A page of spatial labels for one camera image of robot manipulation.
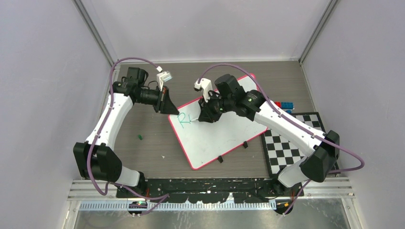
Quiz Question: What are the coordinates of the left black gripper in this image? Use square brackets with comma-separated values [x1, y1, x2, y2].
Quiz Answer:
[137, 85, 180, 115]

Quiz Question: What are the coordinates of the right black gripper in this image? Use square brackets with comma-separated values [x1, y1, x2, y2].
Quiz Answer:
[199, 90, 234, 123]

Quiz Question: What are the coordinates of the pink-framed whiteboard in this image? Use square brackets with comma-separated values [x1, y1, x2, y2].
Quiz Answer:
[168, 95, 267, 170]

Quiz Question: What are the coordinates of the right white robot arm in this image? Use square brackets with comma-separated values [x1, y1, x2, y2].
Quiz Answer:
[194, 74, 340, 196]

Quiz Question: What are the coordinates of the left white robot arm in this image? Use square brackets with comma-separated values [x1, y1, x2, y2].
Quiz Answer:
[73, 67, 180, 198]

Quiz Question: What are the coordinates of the red blue toy car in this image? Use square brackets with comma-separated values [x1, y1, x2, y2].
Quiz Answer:
[274, 102, 295, 114]

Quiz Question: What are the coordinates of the black white checkerboard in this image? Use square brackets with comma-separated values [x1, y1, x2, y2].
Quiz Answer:
[260, 112, 325, 177]

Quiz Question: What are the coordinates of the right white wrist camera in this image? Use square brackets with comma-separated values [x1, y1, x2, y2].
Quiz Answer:
[194, 78, 213, 103]

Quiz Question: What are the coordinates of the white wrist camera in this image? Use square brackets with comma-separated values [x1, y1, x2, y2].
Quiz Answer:
[194, 78, 213, 103]
[156, 66, 172, 91]

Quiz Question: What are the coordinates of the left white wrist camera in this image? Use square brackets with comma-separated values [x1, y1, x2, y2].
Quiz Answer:
[156, 66, 172, 91]

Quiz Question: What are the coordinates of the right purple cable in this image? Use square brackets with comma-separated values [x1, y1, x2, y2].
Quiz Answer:
[196, 63, 365, 216]

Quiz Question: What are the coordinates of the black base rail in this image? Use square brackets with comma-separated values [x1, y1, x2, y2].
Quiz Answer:
[131, 178, 302, 204]

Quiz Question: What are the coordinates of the slotted cable duct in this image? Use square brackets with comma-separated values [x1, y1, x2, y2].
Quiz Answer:
[79, 200, 277, 212]

